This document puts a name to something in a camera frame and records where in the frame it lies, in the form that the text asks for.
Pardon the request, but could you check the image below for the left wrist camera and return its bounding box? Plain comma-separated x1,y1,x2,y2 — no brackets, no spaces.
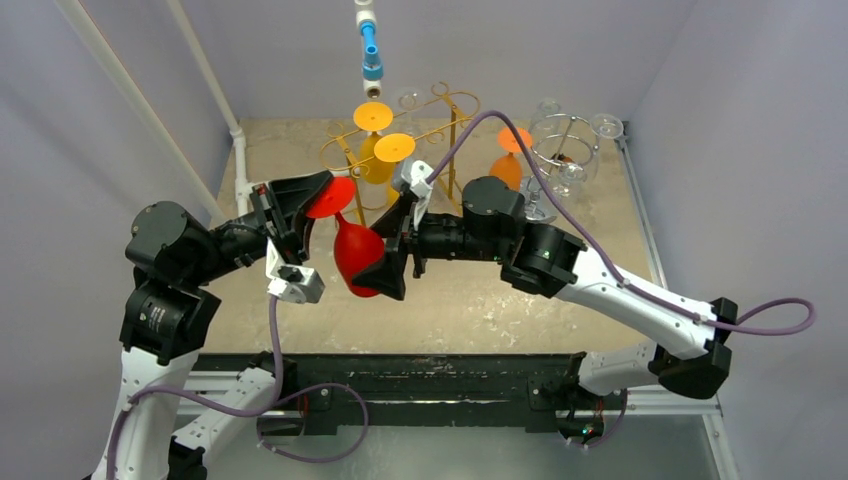
265,241,325,304

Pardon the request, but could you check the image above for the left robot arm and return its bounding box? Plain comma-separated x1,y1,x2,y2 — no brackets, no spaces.
94,172,338,479

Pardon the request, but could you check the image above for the yellow plastic goblet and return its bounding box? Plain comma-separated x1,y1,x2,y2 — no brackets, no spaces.
353,101,394,185
373,133,416,206

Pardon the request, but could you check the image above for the orange plastic goblet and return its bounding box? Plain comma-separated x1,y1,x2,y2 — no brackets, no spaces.
489,127,523,191

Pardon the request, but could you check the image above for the red plastic goblet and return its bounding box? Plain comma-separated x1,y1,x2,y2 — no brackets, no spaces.
306,176,384,298

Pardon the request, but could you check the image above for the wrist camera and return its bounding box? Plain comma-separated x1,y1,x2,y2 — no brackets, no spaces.
265,241,325,304
390,158,434,227

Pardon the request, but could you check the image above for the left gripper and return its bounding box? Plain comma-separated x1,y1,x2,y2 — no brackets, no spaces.
185,168,333,283

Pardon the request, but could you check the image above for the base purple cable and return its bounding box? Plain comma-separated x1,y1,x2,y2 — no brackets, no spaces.
254,377,371,463

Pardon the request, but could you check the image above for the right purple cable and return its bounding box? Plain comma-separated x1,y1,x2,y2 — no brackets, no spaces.
427,109,817,337

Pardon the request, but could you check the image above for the round clear wine glass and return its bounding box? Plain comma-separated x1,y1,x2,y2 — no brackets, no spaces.
391,87,425,137

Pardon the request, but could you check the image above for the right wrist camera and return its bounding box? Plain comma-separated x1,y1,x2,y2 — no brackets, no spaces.
390,158,434,227

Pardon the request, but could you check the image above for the patterned clear goblet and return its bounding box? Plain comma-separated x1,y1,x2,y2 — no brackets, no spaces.
528,97,561,144

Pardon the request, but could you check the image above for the chrome round glass rack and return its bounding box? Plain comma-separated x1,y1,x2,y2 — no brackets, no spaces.
520,112,600,224

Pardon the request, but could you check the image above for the white PVC pipe frame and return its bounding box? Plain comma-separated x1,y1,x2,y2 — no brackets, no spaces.
57,1,253,221

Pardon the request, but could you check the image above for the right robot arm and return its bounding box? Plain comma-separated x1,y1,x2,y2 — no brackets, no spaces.
351,176,737,407

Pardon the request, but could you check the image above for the blue pipe fitting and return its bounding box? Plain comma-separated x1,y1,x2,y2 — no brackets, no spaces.
360,20,383,81

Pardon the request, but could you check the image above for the gold wire glass rack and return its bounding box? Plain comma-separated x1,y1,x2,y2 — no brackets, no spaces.
319,82,482,225

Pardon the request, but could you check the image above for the black mounting base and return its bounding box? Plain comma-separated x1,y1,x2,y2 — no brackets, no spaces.
192,352,637,439

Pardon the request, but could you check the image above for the clear champagne flute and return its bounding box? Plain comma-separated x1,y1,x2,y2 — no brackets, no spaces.
588,113,625,140

